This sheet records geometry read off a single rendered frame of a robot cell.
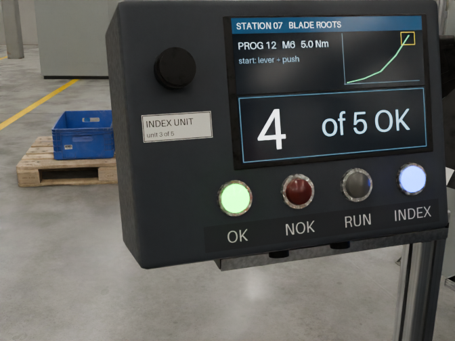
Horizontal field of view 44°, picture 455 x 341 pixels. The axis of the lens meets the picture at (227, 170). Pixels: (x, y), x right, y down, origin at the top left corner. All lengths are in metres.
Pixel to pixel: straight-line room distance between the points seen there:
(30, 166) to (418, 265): 3.47
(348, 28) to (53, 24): 8.07
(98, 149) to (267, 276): 1.75
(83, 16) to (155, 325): 6.49
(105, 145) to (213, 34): 3.51
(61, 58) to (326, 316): 6.73
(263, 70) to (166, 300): 2.09
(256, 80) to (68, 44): 8.04
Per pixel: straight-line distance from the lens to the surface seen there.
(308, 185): 0.42
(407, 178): 0.47
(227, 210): 0.41
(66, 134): 3.92
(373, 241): 0.55
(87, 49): 8.38
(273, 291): 2.52
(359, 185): 0.44
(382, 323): 2.38
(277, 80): 0.42
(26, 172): 3.92
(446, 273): 2.69
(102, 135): 3.90
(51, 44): 8.51
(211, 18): 0.42
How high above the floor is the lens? 1.26
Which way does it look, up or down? 18 degrees down
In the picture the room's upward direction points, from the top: straight up
